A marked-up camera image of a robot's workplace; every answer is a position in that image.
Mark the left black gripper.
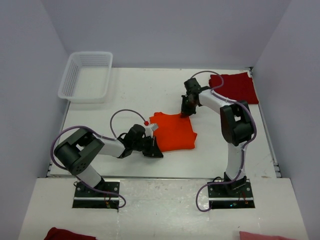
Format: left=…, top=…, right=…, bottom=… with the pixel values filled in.
left=132, top=135, right=163, bottom=157

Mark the orange t-shirt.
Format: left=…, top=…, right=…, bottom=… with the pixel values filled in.
left=149, top=112, right=197, bottom=152

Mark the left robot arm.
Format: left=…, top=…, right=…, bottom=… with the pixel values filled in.
left=50, top=124, right=164, bottom=197

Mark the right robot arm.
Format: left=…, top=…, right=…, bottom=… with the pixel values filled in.
left=181, top=78, right=257, bottom=197

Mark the folded dark red t-shirt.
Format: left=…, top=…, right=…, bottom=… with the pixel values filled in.
left=214, top=72, right=259, bottom=105

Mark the white plastic basket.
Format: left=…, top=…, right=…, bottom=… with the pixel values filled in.
left=57, top=51, right=113, bottom=104

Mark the pink cloth bottom right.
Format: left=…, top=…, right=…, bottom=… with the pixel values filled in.
left=239, top=231, right=291, bottom=240

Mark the dark red cloth bottom left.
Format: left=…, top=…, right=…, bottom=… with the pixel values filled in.
left=44, top=227, right=97, bottom=240

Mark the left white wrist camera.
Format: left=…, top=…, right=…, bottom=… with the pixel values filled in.
left=145, top=123, right=159, bottom=138

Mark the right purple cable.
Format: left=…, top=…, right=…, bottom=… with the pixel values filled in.
left=195, top=70, right=258, bottom=213

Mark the purple cable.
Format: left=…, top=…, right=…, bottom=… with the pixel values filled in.
left=49, top=109, right=127, bottom=209
left=195, top=70, right=258, bottom=213

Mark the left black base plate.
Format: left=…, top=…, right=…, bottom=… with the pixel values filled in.
left=72, top=180, right=120, bottom=210

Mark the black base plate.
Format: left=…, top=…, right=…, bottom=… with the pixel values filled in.
left=72, top=180, right=120, bottom=210
left=207, top=177, right=255, bottom=210

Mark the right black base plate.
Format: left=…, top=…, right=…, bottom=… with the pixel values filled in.
left=207, top=177, right=255, bottom=210

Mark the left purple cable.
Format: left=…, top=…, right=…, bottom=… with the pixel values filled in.
left=49, top=109, right=127, bottom=209

